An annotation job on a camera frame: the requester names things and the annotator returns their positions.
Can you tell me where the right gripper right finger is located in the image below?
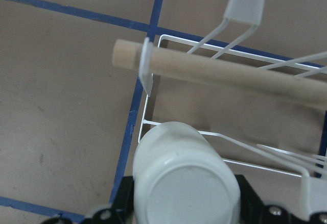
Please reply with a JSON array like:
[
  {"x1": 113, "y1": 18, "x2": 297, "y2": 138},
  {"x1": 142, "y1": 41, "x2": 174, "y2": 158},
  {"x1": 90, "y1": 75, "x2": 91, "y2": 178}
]
[{"x1": 235, "y1": 175, "x2": 326, "y2": 224}]

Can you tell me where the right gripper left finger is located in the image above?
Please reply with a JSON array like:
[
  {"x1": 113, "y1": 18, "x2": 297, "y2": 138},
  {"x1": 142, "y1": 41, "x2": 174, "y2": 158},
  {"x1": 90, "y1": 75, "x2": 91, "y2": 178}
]
[{"x1": 40, "y1": 175, "x2": 136, "y2": 224}]

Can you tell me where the white wire cup rack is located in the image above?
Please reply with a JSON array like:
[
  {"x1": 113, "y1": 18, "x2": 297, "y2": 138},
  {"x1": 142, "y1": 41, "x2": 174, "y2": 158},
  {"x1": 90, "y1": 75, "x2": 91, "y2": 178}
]
[{"x1": 111, "y1": 0, "x2": 327, "y2": 221}]

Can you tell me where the white plastic cup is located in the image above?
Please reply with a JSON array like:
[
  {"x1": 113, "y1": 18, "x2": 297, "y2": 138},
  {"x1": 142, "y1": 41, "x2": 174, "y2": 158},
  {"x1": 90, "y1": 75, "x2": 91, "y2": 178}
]
[{"x1": 133, "y1": 122, "x2": 241, "y2": 223}]

